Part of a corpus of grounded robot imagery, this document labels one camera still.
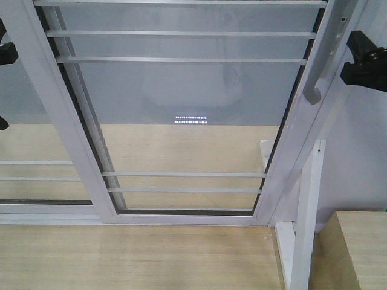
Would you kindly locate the white triangular support brace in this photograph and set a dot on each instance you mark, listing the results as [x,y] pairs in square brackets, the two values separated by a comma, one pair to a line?
[295,238]

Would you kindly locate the light wooden box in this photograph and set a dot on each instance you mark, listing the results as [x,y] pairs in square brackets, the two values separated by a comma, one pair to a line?
[354,243]

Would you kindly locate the white bottom door track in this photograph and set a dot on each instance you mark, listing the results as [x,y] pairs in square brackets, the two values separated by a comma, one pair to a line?
[50,219]

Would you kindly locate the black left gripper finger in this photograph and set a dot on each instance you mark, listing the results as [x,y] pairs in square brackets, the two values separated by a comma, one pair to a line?
[9,55]

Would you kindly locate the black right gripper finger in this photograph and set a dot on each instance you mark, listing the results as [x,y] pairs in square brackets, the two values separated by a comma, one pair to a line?
[369,67]

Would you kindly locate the grey door handle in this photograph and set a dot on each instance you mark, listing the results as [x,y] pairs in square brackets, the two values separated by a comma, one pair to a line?
[330,26]

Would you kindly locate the light wooden base board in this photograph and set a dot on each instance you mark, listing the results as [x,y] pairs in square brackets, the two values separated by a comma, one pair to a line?
[152,256]

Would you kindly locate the white partition panel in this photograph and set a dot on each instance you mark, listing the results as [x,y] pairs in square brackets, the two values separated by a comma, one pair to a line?
[354,169]

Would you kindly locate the fixed white glass panel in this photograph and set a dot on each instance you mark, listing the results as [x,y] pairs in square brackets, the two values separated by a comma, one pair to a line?
[47,165]

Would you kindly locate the white framed sliding glass door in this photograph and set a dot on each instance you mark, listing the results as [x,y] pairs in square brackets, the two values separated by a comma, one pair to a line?
[302,128]

